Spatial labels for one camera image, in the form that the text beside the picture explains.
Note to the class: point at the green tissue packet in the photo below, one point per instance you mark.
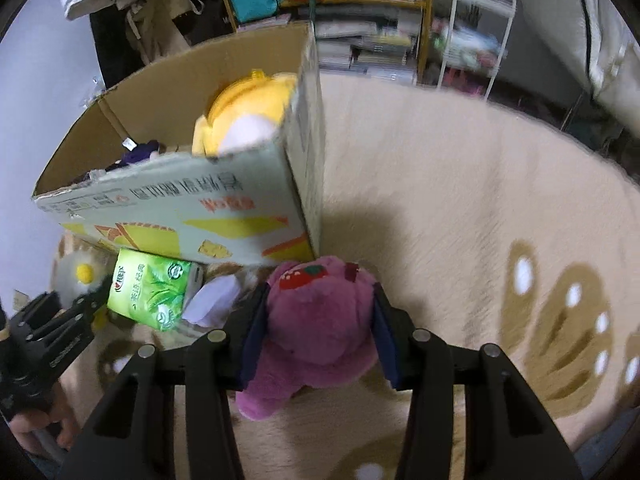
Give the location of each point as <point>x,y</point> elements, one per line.
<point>150,285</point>

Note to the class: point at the yellow plush toy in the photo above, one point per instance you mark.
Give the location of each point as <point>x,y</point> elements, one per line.
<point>240,105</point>

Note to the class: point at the pile of flat books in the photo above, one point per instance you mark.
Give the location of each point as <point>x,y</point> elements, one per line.
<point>370,50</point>

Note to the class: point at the wooden shelf rack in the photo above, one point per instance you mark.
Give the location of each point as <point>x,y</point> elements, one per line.
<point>425,35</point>

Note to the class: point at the person's left hand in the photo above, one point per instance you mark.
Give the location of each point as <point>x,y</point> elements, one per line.
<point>35,427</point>

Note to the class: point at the long black garment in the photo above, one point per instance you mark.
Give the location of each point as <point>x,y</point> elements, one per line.
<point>115,50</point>

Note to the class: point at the pink plush toy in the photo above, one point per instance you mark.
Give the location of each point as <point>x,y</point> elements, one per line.
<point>315,320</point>

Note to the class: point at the white fluffy plush toy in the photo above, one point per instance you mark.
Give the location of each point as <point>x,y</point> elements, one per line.
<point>70,265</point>

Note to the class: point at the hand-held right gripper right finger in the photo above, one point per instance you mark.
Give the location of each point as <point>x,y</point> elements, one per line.
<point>387,345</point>

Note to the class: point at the pale lavender soft item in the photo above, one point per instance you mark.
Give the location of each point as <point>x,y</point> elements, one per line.
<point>210,300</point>

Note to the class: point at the stack of old books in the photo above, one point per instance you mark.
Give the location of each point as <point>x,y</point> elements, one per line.
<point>265,21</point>

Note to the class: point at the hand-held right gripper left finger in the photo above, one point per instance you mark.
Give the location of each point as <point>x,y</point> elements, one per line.
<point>252,335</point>

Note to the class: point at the purple plush doll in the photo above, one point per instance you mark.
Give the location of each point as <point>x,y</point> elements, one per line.
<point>142,152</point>

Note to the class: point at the printed cardboard box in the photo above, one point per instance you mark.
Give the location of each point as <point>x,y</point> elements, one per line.
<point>200,205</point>

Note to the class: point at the black hanging jacket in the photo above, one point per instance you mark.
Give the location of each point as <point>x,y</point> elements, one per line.
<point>207,5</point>

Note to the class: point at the beige patterned blanket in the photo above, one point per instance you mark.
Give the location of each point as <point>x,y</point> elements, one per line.
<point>425,185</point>

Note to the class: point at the white trolley cart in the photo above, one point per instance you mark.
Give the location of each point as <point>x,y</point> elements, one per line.
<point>480,35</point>

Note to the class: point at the cream folded mattress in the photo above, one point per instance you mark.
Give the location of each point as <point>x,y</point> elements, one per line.
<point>575,25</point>

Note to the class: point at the beige coat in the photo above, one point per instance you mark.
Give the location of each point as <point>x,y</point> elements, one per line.
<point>160,25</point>

